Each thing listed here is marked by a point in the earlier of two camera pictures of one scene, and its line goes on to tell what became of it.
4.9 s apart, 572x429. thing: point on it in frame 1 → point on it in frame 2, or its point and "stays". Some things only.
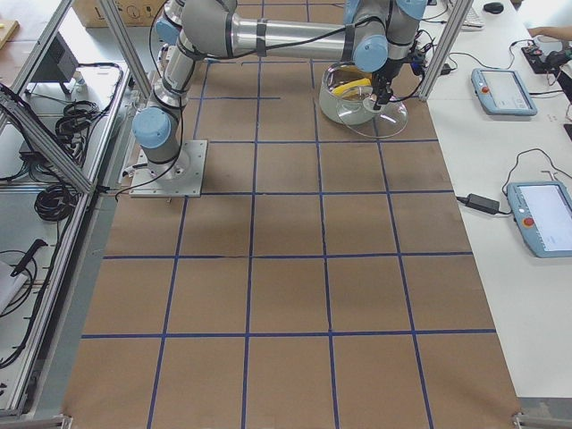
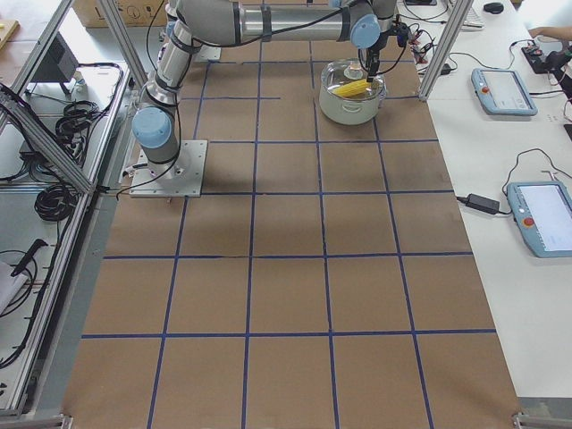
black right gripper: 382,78 → 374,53
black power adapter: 483,204 stays
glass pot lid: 361,118 → 348,79
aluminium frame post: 456,18 stays
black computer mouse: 494,7 stays
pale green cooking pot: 346,95 stays
